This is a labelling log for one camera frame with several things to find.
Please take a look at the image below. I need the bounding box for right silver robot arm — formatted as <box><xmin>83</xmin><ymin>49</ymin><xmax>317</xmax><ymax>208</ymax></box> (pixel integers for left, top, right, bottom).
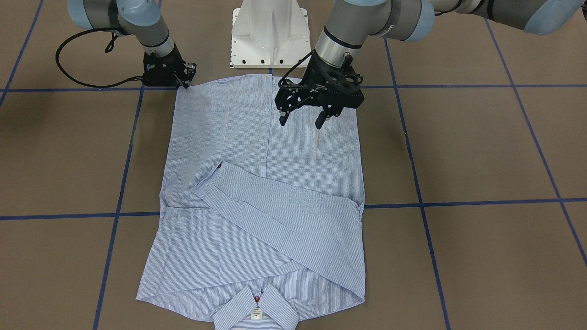
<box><xmin>55</xmin><ymin>0</ymin><xmax>197</xmax><ymax>88</ymax></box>

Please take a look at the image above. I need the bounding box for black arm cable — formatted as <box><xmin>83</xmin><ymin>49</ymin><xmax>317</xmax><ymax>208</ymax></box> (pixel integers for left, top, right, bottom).
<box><xmin>55</xmin><ymin>27</ymin><xmax>147</xmax><ymax>88</ymax></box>
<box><xmin>277</xmin><ymin>50</ymin><xmax>317</xmax><ymax>90</ymax></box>

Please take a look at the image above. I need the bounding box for white camera mast base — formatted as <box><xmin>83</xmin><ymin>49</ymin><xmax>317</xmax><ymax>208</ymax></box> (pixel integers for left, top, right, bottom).
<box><xmin>230</xmin><ymin>0</ymin><xmax>311</xmax><ymax>69</ymax></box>

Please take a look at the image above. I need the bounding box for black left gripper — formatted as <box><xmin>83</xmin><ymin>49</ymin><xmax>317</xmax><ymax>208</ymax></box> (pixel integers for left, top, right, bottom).
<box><xmin>275</xmin><ymin>50</ymin><xmax>365</xmax><ymax>130</ymax></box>

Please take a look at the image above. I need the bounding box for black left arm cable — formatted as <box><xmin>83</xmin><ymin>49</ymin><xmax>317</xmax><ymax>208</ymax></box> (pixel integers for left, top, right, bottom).
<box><xmin>277</xmin><ymin>50</ymin><xmax>317</xmax><ymax>90</ymax></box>

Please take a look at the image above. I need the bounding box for light blue striped shirt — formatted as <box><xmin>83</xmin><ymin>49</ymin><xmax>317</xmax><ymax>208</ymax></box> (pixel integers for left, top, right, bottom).
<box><xmin>136</xmin><ymin>74</ymin><xmax>365</xmax><ymax>330</ymax></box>

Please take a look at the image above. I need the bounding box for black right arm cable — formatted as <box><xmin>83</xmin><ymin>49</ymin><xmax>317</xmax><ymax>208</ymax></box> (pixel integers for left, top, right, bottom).
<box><xmin>55</xmin><ymin>27</ymin><xmax>147</xmax><ymax>88</ymax></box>

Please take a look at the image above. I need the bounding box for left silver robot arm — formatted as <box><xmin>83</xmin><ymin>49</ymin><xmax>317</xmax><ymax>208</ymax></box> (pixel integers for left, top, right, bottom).
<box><xmin>275</xmin><ymin>0</ymin><xmax>586</xmax><ymax>129</ymax></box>

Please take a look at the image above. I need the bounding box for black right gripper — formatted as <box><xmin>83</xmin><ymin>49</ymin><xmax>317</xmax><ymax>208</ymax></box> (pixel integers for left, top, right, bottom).
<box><xmin>141</xmin><ymin>50</ymin><xmax>197</xmax><ymax>88</ymax></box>

